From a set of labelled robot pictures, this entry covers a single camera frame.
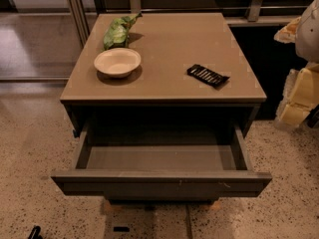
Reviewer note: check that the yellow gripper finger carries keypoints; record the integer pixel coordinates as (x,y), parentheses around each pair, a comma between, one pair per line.
(300,95)

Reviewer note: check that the black rxbar chocolate wrapper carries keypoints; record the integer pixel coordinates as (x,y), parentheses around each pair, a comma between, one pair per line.
(207,76)

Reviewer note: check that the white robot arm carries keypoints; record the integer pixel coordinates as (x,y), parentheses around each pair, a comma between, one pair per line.
(304,33)

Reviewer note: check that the grey drawer cabinet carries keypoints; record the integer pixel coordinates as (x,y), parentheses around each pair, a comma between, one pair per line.
(160,90)

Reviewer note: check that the open grey top drawer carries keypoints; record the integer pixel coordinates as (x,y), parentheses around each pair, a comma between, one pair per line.
(162,162)

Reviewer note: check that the white paper bowl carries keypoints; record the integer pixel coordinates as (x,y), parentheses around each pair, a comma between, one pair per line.
(117,62)

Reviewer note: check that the green chip bag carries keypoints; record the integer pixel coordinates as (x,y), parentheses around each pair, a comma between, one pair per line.
(117,35)

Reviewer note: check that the black object on floor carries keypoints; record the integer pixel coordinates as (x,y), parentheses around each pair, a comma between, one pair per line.
(35,233)

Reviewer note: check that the metal window frame post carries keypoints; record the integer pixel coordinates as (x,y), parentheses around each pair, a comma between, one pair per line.
(79,17)

